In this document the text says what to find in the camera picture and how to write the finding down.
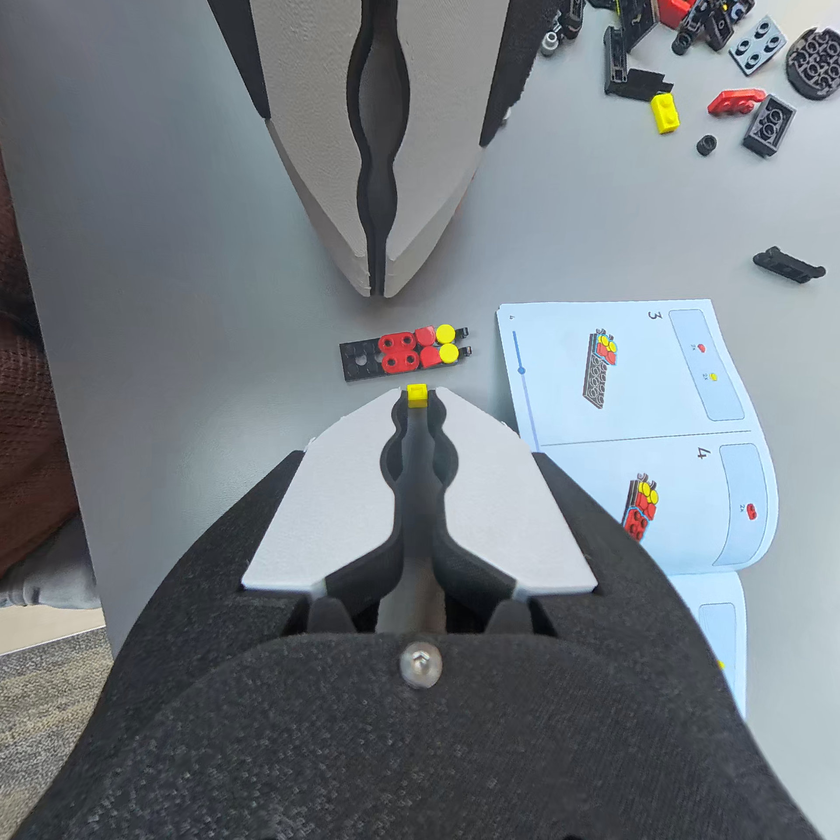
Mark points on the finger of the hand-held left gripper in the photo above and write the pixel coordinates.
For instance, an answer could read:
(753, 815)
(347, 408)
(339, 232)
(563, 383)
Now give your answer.
(446, 98)
(308, 98)

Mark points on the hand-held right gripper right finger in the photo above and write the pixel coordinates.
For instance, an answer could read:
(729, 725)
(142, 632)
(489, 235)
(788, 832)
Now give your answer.
(518, 512)

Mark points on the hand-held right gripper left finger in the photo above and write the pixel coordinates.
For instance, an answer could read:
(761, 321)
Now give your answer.
(315, 512)

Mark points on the small yellow toy brick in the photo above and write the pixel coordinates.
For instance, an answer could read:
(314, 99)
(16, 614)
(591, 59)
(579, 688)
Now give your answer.
(417, 396)

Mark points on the black red yellow brick assembly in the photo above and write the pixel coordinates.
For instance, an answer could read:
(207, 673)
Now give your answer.
(397, 351)

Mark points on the grey desk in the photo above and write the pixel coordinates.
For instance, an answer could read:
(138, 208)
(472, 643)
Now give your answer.
(197, 262)

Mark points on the light blue instruction booklet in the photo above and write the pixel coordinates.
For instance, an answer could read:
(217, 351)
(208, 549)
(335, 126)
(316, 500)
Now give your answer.
(610, 472)

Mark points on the black angled toy brick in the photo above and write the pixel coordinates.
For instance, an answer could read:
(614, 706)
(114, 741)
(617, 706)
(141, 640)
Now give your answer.
(618, 69)

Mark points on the yellow flat toy plate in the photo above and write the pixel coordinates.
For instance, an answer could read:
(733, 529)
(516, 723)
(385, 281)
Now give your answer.
(664, 113)

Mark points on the pile of toy bricks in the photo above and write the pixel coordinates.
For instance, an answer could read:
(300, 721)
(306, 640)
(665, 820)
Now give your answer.
(676, 10)

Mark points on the small black round stud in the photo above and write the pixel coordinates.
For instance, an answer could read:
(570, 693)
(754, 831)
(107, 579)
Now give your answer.
(706, 144)

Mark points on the red toy plate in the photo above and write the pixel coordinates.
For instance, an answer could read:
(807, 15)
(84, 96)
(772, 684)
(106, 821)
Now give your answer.
(735, 100)

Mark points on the blue-grey square toy plate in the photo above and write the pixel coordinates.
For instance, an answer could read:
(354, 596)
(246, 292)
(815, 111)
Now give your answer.
(758, 44)

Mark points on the dark grey square brick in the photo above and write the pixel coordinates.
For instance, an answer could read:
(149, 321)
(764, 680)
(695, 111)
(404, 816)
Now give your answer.
(769, 124)

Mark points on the grey cloth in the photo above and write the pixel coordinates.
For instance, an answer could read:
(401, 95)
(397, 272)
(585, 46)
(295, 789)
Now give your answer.
(46, 577)

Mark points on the black round toy plate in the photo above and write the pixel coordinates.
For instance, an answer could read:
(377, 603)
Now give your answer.
(814, 65)

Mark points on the person in brown sweater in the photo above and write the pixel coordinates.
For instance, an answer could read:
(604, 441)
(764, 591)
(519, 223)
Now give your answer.
(26, 394)

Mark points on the long black hinge piece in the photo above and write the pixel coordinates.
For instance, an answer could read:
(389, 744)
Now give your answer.
(787, 264)

